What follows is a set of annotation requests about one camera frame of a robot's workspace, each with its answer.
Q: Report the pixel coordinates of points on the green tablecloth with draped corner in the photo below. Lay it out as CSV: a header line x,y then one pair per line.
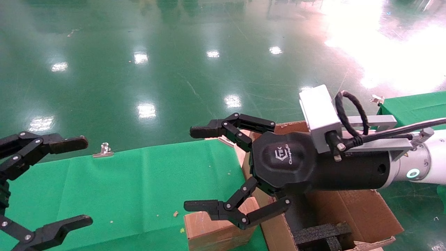
x,y
418,108

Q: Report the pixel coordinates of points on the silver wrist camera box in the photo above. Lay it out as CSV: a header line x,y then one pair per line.
x,y
318,111

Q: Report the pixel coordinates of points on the metal binder clip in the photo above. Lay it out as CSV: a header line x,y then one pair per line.
x,y
225,141
103,151
377,99

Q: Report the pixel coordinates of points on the black foam insert strip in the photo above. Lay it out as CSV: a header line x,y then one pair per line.
x,y
320,232

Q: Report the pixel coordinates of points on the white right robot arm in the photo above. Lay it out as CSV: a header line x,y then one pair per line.
x,y
435,164

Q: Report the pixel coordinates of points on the silver camera mounting bracket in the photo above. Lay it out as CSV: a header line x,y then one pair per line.
x,y
378,122

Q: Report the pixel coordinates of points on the small brown cardboard box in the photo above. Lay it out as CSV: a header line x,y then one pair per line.
x,y
209,233

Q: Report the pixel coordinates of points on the large open cardboard carton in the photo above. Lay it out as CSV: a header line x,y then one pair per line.
x,y
362,212

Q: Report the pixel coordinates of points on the large green tablecloth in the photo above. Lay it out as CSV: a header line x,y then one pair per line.
x,y
139,188

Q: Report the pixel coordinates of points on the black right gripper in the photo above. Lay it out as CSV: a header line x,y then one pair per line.
x,y
285,160

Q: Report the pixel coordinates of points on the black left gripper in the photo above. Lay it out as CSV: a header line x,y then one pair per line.
x,y
3,195

